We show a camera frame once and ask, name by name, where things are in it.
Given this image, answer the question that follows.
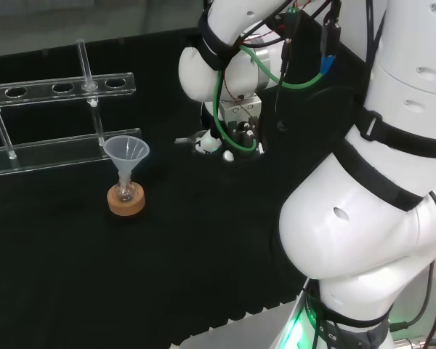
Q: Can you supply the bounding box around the cork ring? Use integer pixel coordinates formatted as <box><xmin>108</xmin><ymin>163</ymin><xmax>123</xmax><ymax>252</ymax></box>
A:
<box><xmin>106</xmin><ymin>183</ymin><xmax>146</xmax><ymax>218</ymax></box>

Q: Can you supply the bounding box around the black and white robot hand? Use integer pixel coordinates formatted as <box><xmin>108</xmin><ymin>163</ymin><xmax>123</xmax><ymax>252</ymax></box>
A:
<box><xmin>193</xmin><ymin>95</ymin><xmax>267</xmax><ymax>164</ymax></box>

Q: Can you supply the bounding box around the small round-bottom glass flask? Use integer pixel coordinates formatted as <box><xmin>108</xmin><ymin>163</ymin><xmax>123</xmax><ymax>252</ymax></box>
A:
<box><xmin>115</xmin><ymin>178</ymin><xmax>136</xmax><ymax>204</ymax></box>

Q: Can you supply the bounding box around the translucent plastic funnel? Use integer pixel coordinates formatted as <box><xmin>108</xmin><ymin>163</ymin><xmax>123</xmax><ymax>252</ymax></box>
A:
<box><xmin>103</xmin><ymin>135</ymin><xmax>150</xmax><ymax>186</ymax></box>

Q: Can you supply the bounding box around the green cable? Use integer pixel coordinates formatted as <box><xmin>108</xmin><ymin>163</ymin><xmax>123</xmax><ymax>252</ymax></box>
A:
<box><xmin>212</xmin><ymin>43</ymin><xmax>337</xmax><ymax>152</ymax></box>

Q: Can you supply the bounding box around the clear acrylic funnel stand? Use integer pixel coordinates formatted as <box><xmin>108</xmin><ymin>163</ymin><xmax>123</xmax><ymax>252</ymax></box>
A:
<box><xmin>0</xmin><ymin>38</ymin><xmax>142</xmax><ymax>179</ymax></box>

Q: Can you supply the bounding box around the black bench cloth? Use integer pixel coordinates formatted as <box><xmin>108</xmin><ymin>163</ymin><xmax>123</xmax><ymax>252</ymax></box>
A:
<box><xmin>0</xmin><ymin>27</ymin><xmax>371</xmax><ymax>349</ymax></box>

